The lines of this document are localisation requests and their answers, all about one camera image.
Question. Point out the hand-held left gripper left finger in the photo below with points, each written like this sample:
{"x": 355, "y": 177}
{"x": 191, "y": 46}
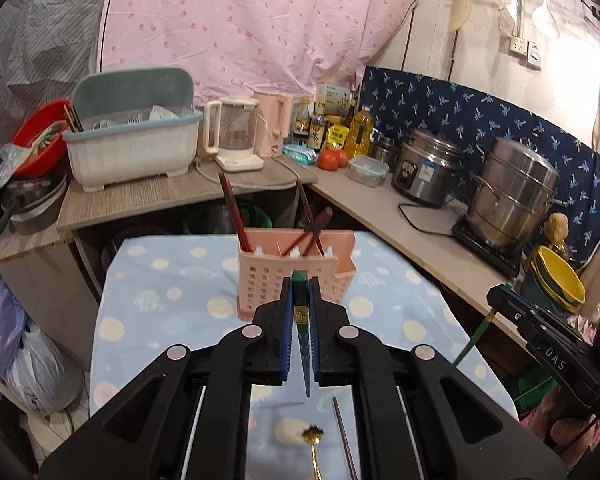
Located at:
{"x": 287, "y": 345}

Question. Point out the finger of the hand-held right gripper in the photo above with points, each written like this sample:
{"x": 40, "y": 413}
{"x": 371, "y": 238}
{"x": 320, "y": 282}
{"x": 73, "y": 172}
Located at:
{"x": 510, "y": 297}
{"x": 525, "y": 332}

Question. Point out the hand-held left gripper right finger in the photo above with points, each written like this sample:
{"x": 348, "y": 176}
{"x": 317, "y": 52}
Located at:
{"x": 315, "y": 355}

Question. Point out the green chopstick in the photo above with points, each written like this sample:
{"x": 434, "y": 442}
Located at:
{"x": 472, "y": 337}
{"x": 304, "y": 355}

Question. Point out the pink perforated utensil holder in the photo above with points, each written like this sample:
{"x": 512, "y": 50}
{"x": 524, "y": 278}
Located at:
{"x": 265, "y": 280}

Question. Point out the red chopstick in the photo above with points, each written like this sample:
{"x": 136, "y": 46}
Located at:
{"x": 325, "y": 215}
{"x": 235, "y": 215}

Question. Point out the person's right hand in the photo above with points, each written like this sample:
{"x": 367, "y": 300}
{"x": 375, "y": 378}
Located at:
{"x": 570, "y": 435}

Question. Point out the stack of yellow bowls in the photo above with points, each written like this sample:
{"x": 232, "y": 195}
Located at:
{"x": 540, "y": 295}

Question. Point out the black induction cooker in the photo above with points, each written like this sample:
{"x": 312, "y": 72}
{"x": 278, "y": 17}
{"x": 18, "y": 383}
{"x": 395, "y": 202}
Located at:
{"x": 485, "y": 250}

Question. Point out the yellow bowl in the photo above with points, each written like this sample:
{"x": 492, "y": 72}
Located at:
{"x": 562, "y": 272}

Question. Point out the gold flower spoon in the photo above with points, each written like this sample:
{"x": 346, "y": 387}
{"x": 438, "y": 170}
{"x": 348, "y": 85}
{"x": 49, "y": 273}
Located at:
{"x": 312, "y": 432}

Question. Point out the tan ginger root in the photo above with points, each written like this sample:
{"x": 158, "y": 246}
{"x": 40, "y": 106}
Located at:
{"x": 559, "y": 230}

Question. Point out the purple chopstick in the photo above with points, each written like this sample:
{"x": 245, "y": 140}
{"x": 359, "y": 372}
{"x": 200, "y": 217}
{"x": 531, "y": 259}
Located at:
{"x": 345, "y": 440}

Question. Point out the steel steamer pot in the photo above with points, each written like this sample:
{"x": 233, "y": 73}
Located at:
{"x": 515, "y": 195}

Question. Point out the blue printed tablecloth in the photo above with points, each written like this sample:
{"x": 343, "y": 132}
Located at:
{"x": 180, "y": 310}

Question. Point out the steel rice cooker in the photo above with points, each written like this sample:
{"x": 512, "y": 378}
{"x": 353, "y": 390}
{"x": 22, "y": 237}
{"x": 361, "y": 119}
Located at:
{"x": 425, "y": 170}

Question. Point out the red tomato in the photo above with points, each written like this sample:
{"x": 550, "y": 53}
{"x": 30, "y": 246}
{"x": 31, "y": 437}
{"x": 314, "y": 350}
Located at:
{"x": 343, "y": 160}
{"x": 328, "y": 159}

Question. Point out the glass food container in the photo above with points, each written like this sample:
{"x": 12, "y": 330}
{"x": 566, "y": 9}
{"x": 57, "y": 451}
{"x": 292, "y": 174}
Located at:
{"x": 367, "y": 171}

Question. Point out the blue wet wipes pack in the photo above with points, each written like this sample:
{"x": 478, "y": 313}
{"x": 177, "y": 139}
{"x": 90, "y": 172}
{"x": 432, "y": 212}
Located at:
{"x": 300, "y": 154}

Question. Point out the small steel jar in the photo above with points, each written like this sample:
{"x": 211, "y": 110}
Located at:
{"x": 382, "y": 150}

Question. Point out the blue floral cloth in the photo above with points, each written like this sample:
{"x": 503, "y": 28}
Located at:
{"x": 455, "y": 105}

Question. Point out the dark sauce bottle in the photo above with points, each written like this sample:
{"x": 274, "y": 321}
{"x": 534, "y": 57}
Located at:
{"x": 302, "y": 125}
{"x": 317, "y": 135}

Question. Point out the yellow seasoning packet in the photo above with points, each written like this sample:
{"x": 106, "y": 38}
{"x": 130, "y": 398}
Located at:
{"x": 337, "y": 136}

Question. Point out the cream glass blender jug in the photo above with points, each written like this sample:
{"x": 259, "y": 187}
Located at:
{"x": 235, "y": 130}

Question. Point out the cooking oil bottle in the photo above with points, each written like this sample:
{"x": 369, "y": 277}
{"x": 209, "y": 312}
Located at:
{"x": 358, "y": 135}

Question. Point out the pink electric kettle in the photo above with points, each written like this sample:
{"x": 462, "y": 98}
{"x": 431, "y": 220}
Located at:
{"x": 275, "y": 120}

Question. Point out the white dish rack teal lid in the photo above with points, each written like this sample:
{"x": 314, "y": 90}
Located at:
{"x": 130, "y": 155}

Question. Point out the white plastic bag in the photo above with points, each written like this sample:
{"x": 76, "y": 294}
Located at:
{"x": 40, "y": 370}

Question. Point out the white green carton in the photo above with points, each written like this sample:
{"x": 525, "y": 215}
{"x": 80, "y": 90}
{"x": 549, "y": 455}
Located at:
{"x": 332, "y": 100}

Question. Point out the wood-grain small cabinet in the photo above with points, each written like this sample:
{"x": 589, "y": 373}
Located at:
{"x": 45, "y": 280}

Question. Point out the white hanging strainer ladle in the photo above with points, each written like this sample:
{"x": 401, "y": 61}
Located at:
{"x": 547, "y": 20}

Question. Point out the white hanging cloth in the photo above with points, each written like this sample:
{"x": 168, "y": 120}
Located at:
{"x": 507, "y": 10}

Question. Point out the black frying pan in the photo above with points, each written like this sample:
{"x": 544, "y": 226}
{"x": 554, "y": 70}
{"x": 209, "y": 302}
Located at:
{"x": 35, "y": 205}

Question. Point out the cream hanging loofah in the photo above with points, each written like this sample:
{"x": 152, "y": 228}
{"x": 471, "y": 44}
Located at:
{"x": 461, "y": 0}

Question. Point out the bundle of brown chopsticks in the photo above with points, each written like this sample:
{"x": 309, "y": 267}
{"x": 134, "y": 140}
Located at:
{"x": 72, "y": 119}

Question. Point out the pink dotted curtain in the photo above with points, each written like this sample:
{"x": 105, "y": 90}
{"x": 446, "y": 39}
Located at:
{"x": 255, "y": 25}

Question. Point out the red plastic basin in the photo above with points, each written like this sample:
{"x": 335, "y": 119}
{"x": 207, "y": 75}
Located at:
{"x": 35, "y": 135}

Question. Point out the clear plastic bag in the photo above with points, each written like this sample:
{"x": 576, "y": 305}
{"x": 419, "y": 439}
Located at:
{"x": 12, "y": 160}

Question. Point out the grey striped cloth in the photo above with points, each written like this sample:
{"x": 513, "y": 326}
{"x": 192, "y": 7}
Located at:
{"x": 35, "y": 50}

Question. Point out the white wall switch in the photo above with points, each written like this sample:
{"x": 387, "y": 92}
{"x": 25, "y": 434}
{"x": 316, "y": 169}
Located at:
{"x": 534, "y": 55}

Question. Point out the white wall socket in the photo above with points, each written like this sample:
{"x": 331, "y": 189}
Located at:
{"x": 517, "y": 45}

